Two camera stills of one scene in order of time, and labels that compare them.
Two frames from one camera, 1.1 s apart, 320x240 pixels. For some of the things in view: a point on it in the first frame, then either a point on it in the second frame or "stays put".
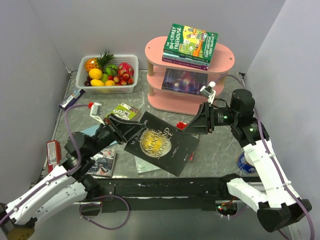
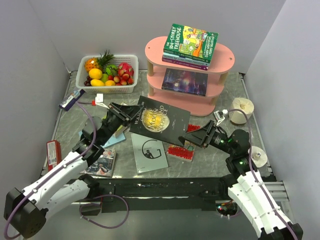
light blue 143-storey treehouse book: [166, 55] stays put
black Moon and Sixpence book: [162, 145] -> [160, 121]
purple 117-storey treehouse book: [185, 64] stays put
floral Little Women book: [104, 163] stays put
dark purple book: [184, 81] stays put
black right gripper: [203, 123] -> [198, 136]
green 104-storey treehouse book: [190, 42] stays put
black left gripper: [134, 127] -> [125, 113]
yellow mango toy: [96, 82] stays put
